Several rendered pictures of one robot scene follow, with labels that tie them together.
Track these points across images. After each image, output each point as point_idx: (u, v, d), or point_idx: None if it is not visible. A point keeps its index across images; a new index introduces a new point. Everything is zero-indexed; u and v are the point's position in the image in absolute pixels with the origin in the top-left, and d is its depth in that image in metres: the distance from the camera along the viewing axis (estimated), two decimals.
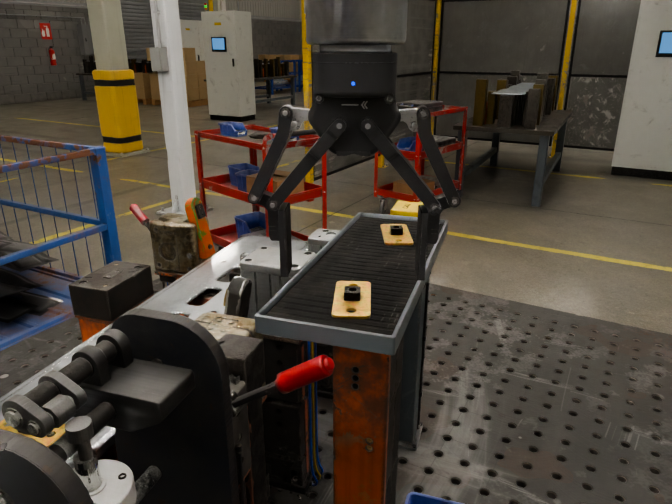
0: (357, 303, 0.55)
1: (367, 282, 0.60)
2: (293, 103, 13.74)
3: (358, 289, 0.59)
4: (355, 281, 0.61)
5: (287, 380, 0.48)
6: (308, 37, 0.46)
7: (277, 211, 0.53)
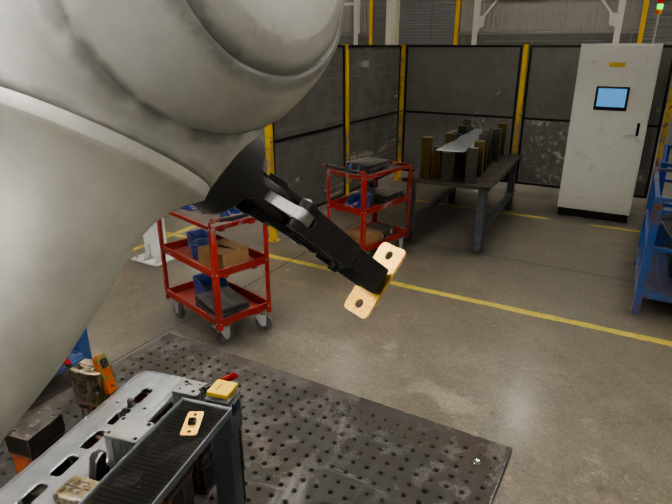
0: (370, 293, 0.57)
1: (402, 253, 0.57)
2: None
3: (387, 265, 0.58)
4: (395, 247, 0.58)
5: None
6: None
7: None
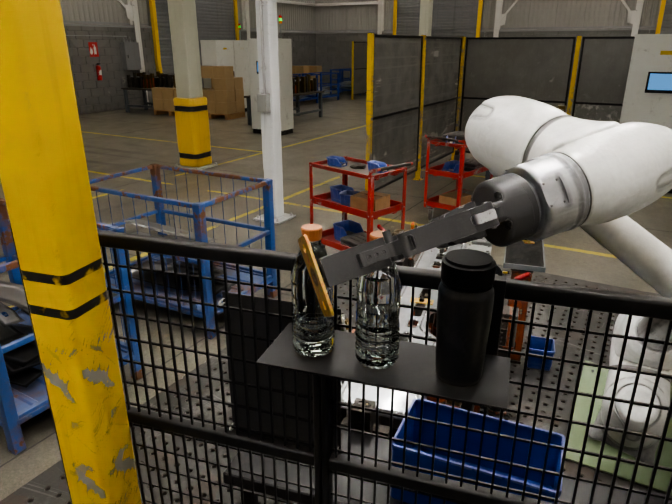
0: (320, 290, 0.55)
1: (301, 242, 0.56)
2: (321, 116, 15.11)
3: (309, 258, 0.55)
4: (303, 237, 0.55)
5: (518, 278, 1.84)
6: (554, 214, 0.57)
7: (388, 258, 0.55)
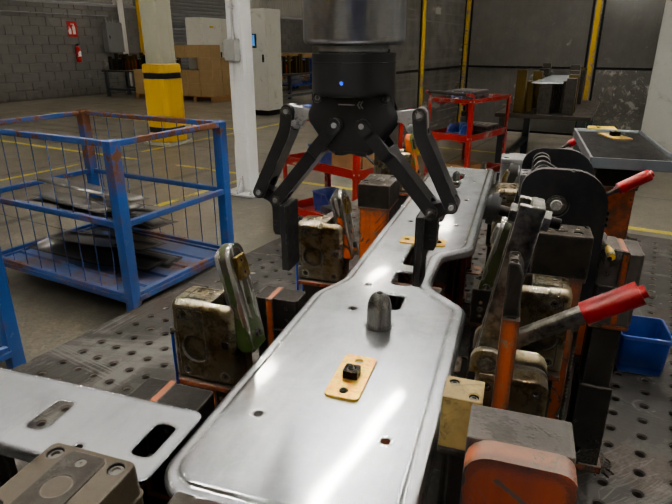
0: (353, 383, 0.59)
1: (373, 359, 0.63)
2: None
3: (361, 366, 0.62)
4: (363, 356, 0.64)
5: (626, 184, 0.88)
6: (303, 37, 0.47)
7: (280, 206, 0.55)
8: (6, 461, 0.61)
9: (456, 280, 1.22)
